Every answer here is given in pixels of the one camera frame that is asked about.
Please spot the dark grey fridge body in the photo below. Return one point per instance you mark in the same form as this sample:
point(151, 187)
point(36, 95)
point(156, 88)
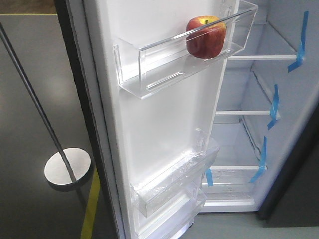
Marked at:
point(267, 112)

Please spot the fridge door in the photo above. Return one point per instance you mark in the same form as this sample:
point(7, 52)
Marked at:
point(136, 139)

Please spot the clear lower door bin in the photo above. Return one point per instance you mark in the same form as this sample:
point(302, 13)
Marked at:
point(150, 196)

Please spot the red yellow apple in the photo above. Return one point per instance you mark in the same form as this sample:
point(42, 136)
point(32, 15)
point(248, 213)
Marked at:
point(208, 42)

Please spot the silver sign stand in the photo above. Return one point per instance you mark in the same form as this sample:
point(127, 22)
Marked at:
point(68, 168)

